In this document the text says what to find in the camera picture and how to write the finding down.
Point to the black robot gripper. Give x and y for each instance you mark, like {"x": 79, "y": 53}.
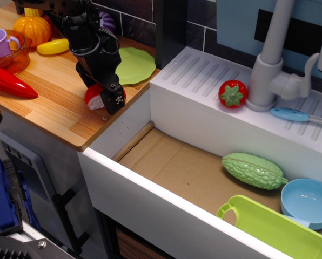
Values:
{"x": 97, "y": 53}

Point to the orange transparent bowl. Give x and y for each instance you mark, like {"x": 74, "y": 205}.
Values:
{"x": 19, "y": 59}

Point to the yellow toy banana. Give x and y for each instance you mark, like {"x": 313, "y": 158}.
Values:
{"x": 53, "y": 47}

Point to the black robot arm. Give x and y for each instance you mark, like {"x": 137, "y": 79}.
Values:
{"x": 56, "y": 10}

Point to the light green plastic plate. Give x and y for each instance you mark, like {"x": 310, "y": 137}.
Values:
{"x": 136, "y": 66}

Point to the brown cardboard sheet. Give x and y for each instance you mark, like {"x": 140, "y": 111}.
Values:
{"x": 190, "y": 172}

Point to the lime green tray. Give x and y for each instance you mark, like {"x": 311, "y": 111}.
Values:
{"x": 273, "y": 228}

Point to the purple striped toy eggplant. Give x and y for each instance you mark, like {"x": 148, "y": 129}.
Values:
{"x": 107, "y": 21}

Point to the grey toy faucet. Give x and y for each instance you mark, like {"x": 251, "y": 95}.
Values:
{"x": 267, "y": 80}

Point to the blue clamp tool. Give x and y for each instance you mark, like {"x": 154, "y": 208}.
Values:
{"x": 15, "y": 200}

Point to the yellow toy corn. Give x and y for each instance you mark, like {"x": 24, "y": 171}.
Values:
{"x": 31, "y": 12}

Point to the red toy chili pepper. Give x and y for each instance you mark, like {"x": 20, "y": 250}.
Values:
{"x": 9, "y": 83}

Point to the orange toy pumpkin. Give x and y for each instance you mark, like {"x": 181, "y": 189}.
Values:
{"x": 37, "y": 29}

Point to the green toy bitter gourd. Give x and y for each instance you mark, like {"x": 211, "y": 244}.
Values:
{"x": 255, "y": 171}

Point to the light blue bowl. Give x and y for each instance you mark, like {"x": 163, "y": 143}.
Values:
{"x": 302, "y": 199}

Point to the black oven door handle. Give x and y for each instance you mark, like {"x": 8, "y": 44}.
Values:
{"x": 60, "y": 202}

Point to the white toy sink unit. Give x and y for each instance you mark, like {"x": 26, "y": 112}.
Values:
{"x": 182, "y": 102}

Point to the blue handled utensil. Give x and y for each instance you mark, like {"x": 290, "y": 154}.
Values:
{"x": 294, "y": 115}

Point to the light blue back panel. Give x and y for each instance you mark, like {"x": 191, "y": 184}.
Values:
{"x": 243, "y": 26}

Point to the red toy tomato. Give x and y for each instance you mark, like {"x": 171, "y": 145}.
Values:
{"x": 233, "y": 94}

